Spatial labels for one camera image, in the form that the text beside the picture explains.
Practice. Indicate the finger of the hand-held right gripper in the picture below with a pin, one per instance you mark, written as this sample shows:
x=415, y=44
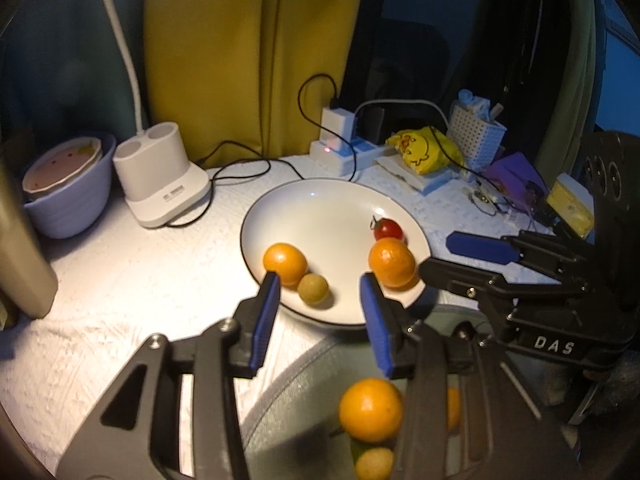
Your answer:
x=475, y=246
x=450, y=275

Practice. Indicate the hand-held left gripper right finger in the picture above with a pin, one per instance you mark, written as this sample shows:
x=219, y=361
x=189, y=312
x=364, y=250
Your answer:
x=377, y=325

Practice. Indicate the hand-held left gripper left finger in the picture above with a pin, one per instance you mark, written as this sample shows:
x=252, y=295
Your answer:
x=265, y=320

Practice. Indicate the tan longan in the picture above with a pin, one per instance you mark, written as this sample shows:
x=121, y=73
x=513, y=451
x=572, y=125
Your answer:
x=375, y=464
x=313, y=290

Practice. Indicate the large orange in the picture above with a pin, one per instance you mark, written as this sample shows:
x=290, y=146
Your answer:
x=371, y=410
x=392, y=262

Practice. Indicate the small orange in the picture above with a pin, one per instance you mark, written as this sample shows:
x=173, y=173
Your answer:
x=285, y=264
x=453, y=407

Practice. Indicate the red cherry tomato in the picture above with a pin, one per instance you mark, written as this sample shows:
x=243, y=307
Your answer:
x=388, y=230

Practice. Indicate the grey round tray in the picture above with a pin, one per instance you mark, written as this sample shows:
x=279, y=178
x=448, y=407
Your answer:
x=300, y=410

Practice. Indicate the white plate with dark rim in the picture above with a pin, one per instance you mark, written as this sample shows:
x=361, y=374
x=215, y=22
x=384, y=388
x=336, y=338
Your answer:
x=320, y=220

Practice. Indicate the yellow tissue box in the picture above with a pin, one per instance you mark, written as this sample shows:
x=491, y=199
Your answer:
x=570, y=205

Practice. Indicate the white flat packet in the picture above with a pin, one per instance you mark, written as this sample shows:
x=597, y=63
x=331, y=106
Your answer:
x=425, y=182

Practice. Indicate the purple cloth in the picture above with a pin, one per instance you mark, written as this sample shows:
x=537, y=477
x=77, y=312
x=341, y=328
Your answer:
x=515, y=170

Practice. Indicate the yellow duck print bag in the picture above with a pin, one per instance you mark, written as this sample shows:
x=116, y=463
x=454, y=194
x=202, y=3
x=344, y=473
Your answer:
x=420, y=152

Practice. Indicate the white plastic basket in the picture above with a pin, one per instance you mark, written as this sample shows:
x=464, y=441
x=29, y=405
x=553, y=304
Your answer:
x=472, y=135

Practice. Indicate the small packets in basket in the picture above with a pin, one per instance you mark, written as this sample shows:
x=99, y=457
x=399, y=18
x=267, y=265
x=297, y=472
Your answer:
x=477, y=105

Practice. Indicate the white textured tablecloth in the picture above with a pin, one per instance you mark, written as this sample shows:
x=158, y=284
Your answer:
x=125, y=285

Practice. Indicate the white power strip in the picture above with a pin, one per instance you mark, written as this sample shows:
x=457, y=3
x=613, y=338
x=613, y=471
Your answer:
x=360, y=152

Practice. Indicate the black plug adapter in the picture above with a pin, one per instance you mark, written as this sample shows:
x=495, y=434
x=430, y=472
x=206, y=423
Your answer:
x=377, y=122

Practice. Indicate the white desk lamp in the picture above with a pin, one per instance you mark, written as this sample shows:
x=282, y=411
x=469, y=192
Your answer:
x=160, y=180

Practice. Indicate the white charger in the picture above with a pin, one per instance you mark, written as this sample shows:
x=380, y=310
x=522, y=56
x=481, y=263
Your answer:
x=337, y=125

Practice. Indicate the olive hanging cloth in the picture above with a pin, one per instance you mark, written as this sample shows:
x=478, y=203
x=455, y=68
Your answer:
x=575, y=60

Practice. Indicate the light purple bowl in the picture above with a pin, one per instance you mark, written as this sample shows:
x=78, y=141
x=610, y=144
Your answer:
x=75, y=205

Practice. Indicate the stainless steel tumbler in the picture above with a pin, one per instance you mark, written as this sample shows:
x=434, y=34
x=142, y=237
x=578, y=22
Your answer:
x=25, y=260

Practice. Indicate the white patterned bowl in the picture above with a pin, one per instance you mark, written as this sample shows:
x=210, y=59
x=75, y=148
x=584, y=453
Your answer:
x=60, y=165

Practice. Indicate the yellow curtain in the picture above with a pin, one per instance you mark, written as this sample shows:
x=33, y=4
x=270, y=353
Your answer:
x=240, y=60

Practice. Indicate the dark curtain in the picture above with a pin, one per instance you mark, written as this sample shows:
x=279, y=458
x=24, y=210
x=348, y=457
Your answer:
x=65, y=70

